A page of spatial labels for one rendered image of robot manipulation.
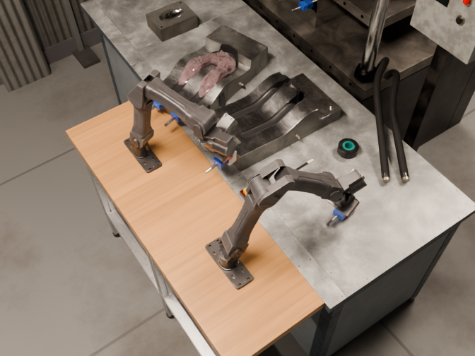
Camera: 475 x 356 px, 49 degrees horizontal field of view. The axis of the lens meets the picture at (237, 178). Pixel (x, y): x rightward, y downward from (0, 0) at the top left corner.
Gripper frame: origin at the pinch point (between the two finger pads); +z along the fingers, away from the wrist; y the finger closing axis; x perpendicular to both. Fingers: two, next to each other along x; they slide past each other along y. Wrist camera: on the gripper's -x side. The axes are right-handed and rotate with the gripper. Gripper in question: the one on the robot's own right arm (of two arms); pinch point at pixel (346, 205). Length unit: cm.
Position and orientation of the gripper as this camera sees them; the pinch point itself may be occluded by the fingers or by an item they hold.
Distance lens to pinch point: 191.6
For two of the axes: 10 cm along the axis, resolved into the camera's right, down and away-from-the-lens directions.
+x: -6.2, 7.8, 0.4
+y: -6.9, -5.7, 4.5
